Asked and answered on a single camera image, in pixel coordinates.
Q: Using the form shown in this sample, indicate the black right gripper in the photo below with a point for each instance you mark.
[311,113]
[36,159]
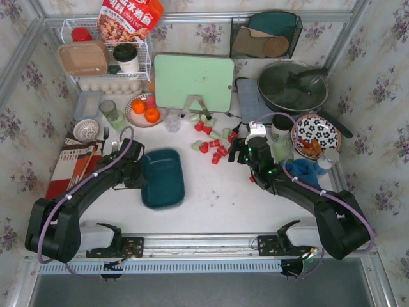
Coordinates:
[240,153]

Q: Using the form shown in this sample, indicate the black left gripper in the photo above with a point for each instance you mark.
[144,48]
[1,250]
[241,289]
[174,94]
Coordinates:
[136,173]

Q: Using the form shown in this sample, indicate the red coffee capsule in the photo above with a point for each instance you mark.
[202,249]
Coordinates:
[204,147]
[214,144]
[216,158]
[222,150]

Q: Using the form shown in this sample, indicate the teal plastic storage basket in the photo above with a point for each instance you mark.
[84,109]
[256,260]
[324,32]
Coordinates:
[163,173]

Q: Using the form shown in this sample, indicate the clear glass tumbler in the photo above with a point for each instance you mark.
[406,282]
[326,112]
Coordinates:
[172,120]

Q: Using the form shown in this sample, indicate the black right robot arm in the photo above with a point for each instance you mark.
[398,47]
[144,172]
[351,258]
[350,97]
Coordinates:
[340,223]

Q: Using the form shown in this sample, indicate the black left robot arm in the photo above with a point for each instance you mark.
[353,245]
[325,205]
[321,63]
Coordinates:
[53,231]

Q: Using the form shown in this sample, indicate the white strainer basket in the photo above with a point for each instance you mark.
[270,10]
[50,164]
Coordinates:
[86,130]

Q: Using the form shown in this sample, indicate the green coffee capsule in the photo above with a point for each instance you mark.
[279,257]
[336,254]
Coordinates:
[196,145]

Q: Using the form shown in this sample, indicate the green glass bottle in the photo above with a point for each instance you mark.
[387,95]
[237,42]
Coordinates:
[282,149]

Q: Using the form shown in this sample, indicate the silver fork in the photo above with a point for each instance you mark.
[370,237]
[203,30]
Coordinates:
[115,146]
[105,135]

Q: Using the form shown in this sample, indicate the white jar black lid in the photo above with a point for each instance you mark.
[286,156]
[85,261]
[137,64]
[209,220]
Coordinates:
[281,126]

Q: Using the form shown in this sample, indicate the grey induction cooker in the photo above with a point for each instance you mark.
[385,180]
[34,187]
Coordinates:
[251,103]

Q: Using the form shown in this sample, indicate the green glass cup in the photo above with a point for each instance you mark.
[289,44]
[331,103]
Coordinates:
[115,117]

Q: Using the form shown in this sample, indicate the blue cloth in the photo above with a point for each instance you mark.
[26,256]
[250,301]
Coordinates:
[304,170]

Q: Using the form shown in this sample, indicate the striped kitchen towel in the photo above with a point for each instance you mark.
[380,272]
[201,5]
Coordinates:
[76,161]

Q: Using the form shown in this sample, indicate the pink bowl with oranges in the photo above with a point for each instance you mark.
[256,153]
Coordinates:
[142,111]

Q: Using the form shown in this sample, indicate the floral patterned plate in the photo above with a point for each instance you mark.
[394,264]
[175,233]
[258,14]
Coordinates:
[313,134]

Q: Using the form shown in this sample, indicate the blue jar silver lid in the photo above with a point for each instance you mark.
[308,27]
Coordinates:
[326,160]

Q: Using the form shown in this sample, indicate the black pan with glass lid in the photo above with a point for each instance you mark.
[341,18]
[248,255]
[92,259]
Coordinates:
[296,88]

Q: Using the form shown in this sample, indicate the clear container blue lid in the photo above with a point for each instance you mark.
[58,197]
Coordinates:
[88,105]

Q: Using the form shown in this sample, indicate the egg tray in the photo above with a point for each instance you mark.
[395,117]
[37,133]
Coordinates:
[113,87]

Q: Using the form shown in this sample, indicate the green cutting board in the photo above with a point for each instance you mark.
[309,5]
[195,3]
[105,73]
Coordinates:
[178,77]

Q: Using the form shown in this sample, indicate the white cup black lid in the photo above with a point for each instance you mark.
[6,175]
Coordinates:
[126,55]

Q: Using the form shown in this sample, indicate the black mesh organizer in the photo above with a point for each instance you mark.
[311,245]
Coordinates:
[266,35]

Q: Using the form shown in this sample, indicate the brown plastic lunch box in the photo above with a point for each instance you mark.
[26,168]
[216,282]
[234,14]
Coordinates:
[84,59]

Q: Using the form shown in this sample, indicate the red capped jar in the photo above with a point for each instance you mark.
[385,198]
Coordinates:
[81,34]

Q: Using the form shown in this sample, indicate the red snack bag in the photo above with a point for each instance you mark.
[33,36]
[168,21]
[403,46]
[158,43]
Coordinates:
[128,20]

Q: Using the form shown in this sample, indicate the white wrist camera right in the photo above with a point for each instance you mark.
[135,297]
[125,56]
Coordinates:
[256,129]

